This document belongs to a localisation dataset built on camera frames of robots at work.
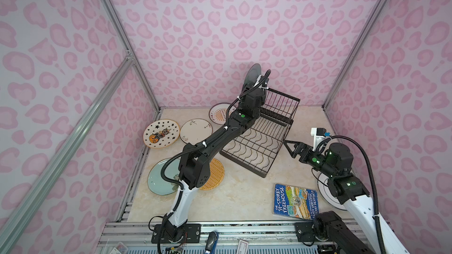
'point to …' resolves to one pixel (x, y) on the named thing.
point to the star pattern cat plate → (161, 133)
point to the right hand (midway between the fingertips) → (290, 143)
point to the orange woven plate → (217, 173)
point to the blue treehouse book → (295, 201)
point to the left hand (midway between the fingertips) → (251, 82)
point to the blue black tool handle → (211, 243)
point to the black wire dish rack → (257, 148)
